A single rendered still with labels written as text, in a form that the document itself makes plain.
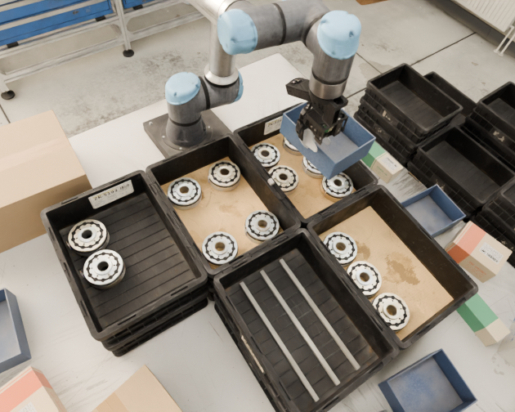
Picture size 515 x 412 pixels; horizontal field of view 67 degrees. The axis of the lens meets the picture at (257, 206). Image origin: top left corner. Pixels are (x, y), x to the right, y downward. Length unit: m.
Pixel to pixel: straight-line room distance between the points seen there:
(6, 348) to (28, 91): 2.00
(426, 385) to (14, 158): 1.37
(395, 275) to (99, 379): 0.88
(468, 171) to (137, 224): 1.68
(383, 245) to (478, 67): 2.63
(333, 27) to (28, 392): 1.07
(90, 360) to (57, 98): 1.99
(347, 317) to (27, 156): 1.04
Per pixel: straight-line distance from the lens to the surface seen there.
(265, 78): 1.83
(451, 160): 2.26
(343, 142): 1.11
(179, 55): 3.09
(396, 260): 1.25
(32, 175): 1.31
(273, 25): 0.78
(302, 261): 1.16
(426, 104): 2.31
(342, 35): 0.74
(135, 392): 1.03
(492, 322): 1.41
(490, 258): 1.49
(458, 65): 3.62
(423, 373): 1.32
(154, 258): 1.15
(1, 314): 1.36
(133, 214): 1.23
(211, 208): 1.22
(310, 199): 1.27
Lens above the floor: 1.87
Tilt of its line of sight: 58 degrees down
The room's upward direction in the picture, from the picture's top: 10 degrees clockwise
